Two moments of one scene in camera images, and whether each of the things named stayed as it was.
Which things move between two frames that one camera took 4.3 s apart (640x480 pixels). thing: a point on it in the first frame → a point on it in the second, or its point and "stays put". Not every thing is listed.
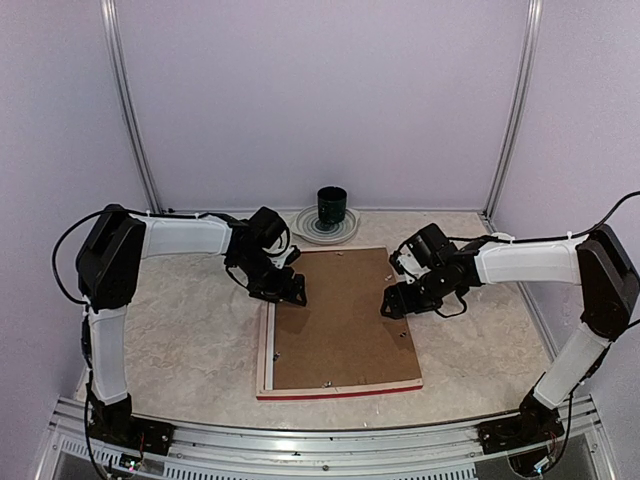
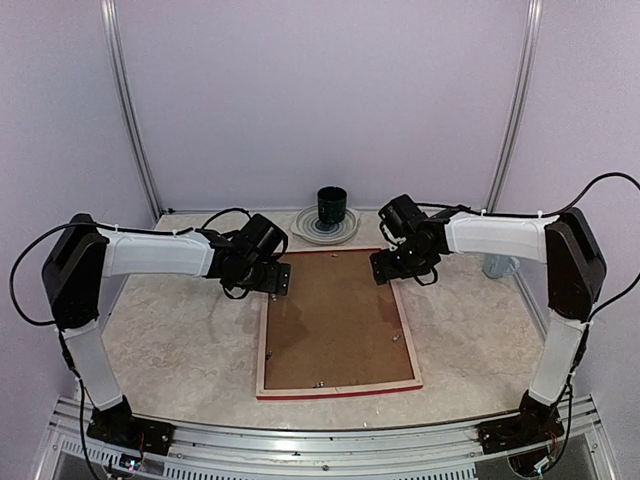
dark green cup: [331, 204] stays put
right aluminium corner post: [521, 117] stays put
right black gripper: [403, 303] → [384, 271]
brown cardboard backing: [340, 337] stays put
